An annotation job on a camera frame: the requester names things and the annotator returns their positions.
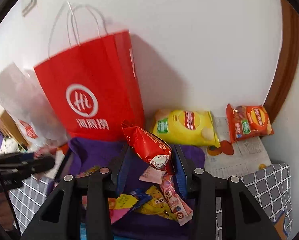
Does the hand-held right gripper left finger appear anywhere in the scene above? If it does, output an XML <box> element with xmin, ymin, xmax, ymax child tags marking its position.
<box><xmin>21</xmin><ymin>142</ymin><xmax>131</xmax><ymax>240</ymax></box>

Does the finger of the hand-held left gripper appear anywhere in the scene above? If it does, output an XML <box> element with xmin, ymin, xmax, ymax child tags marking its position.
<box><xmin>0</xmin><ymin>156</ymin><xmax>56</xmax><ymax>179</ymax></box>
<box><xmin>0</xmin><ymin>152</ymin><xmax>35</xmax><ymax>165</ymax></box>

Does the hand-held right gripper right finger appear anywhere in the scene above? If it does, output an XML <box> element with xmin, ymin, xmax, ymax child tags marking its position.
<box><xmin>174</xmin><ymin>144</ymin><xmax>282</xmax><ymax>240</ymax></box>

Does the long pink candy pack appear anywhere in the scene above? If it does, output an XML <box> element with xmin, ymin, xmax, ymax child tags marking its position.
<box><xmin>161</xmin><ymin>175</ymin><xmax>193</xmax><ymax>225</ymax></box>

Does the pink white cake packet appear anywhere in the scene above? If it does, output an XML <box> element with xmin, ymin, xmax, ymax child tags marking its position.
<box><xmin>139</xmin><ymin>167</ymin><xmax>166</xmax><ymax>184</ymax></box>

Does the red snack packet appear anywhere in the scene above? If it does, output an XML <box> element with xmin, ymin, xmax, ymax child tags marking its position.
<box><xmin>121</xmin><ymin>120</ymin><xmax>176</xmax><ymax>175</ymax></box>

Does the person's left hand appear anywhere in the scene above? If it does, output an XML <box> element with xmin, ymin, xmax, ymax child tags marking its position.
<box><xmin>0</xmin><ymin>192</ymin><xmax>15</xmax><ymax>230</ymax></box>

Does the white patterned cloth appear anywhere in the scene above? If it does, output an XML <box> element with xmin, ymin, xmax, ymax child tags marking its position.
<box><xmin>0</xmin><ymin>139</ymin><xmax>22</xmax><ymax>153</ymax></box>

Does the purple towel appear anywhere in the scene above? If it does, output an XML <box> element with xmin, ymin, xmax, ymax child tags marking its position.
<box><xmin>68</xmin><ymin>137</ymin><xmax>206</xmax><ymax>240</ymax></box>

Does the yellow chip bag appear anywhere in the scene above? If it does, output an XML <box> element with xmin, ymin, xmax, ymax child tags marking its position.
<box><xmin>152</xmin><ymin>109</ymin><xmax>221</xmax><ymax>148</ymax></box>

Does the white plastic bag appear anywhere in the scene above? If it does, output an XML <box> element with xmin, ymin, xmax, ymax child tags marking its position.
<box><xmin>0</xmin><ymin>62</ymin><xmax>70</xmax><ymax>148</ymax></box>

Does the printed newspaper sheet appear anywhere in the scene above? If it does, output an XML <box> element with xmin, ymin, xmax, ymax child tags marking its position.
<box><xmin>204</xmin><ymin>116</ymin><xmax>272</xmax><ymax>179</ymax></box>

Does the grey checked blanket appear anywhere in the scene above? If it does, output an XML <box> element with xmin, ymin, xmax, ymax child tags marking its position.
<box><xmin>8</xmin><ymin>164</ymin><xmax>293</xmax><ymax>240</ymax></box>

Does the orange chip bag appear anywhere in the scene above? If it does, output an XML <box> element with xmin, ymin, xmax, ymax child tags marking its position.
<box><xmin>226</xmin><ymin>103</ymin><xmax>275</xmax><ymax>144</ymax></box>

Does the red paper bag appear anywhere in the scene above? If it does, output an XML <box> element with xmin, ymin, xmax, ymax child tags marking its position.
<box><xmin>34</xmin><ymin>1</ymin><xmax>146</xmax><ymax>142</ymax></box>

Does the brown wooden door frame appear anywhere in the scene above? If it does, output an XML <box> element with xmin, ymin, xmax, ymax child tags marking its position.
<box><xmin>263</xmin><ymin>0</ymin><xmax>299</xmax><ymax>124</ymax></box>

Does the white wall switch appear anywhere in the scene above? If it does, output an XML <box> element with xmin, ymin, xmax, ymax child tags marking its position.
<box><xmin>22</xmin><ymin>0</ymin><xmax>37</xmax><ymax>17</ymax></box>

